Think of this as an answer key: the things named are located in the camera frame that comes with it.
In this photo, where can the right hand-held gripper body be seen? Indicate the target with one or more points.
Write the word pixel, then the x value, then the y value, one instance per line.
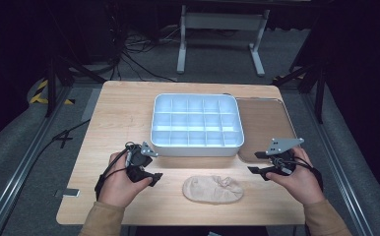
pixel 281 154

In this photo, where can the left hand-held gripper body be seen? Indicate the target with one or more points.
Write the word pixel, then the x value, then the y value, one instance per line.
pixel 139 160

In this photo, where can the beige sock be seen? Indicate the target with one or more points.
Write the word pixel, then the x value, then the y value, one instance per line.
pixel 212 189

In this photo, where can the person's left hand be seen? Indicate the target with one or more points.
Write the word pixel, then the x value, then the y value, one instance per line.
pixel 122 190

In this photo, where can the person's right hand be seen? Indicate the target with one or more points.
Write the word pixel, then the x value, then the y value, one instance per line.
pixel 301 183

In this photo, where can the brown tray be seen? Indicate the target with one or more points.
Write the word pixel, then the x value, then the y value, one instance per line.
pixel 263 124

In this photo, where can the white compartment box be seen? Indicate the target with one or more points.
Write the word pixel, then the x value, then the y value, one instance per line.
pixel 196 123

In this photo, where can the black tripod stand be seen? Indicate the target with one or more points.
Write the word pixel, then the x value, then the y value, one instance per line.
pixel 319 88
pixel 51 85

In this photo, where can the yellow black hazard tape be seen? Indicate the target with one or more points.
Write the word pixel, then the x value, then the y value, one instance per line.
pixel 38 95

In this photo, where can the white metal stand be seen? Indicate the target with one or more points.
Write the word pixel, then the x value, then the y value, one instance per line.
pixel 222 21

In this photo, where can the aluminium floor rail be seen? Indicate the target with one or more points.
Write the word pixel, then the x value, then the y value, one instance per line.
pixel 17 170
pixel 339 170

